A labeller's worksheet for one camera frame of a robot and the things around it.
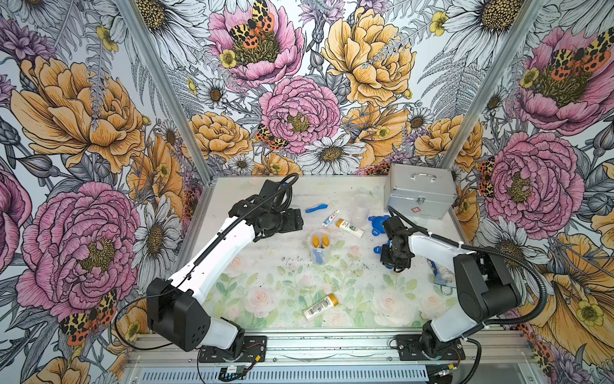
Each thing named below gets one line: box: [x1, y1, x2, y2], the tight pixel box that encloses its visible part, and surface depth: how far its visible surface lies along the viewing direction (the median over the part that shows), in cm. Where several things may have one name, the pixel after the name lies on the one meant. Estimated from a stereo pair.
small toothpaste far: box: [321, 209, 340, 228], surface depth 107 cm
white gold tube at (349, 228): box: [335, 218, 365, 239], surface depth 102 cm
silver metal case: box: [383, 163, 458, 220], surface depth 101 cm
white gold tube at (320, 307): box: [303, 293, 339, 321], surface depth 83 cm
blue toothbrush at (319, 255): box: [312, 248, 324, 265], surface depth 91 cm
